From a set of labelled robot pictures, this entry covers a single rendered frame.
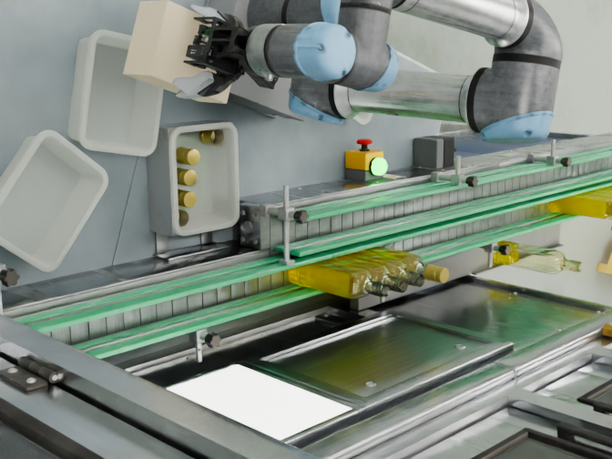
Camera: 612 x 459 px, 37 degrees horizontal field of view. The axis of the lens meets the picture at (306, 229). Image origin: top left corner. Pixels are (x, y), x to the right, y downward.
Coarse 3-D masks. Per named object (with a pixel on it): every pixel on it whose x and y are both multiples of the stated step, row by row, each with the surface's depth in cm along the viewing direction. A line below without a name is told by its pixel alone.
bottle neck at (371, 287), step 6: (366, 282) 188; (372, 282) 187; (378, 282) 186; (366, 288) 187; (372, 288) 186; (378, 288) 185; (384, 288) 187; (372, 294) 187; (378, 294) 185; (384, 294) 186
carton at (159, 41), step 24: (168, 0) 140; (144, 24) 143; (168, 24) 141; (192, 24) 144; (144, 48) 142; (168, 48) 141; (144, 72) 141; (168, 72) 142; (192, 72) 145; (216, 72) 148; (216, 96) 149
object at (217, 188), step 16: (176, 128) 180; (192, 128) 182; (208, 128) 185; (224, 128) 190; (176, 144) 189; (192, 144) 192; (208, 144) 195; (224, 144) 192; (176, 160) 181; (208, 160) 195; (224, 160) 193; (176, 176) 181; (208, 176) 196; (224, 176) 194; (176, 192) 182; (208, 192) 197; (224, 192) 195; (176, 208) 182; (192, 208) 194; (208, 208) 197; (224, 208) 196; (176, 224) 183; (192, 224) 190; (208, 224) 190; (224, 224) 192
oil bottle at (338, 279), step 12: (312, 264) 196; (324, 264) 196; (336, 264) 196; (300, 276) 199; (312, 276) 196; (324, 276) 194; (336, 276) 191; (348, 276) 189; (360, 276) 188; (312, 288) 197; (324, 288) 194; (336, 288) 192; (348, 288) 189; (360, 288) 188
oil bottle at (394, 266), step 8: (344, 256) 205; (352, 256) 203; (360, 256) 203; (368, 256) 203; (376, 256) 203; (384, 264) 197; (392, 264) 196; (400, 264) 197; (392, 272) 196; (400, 272) 196
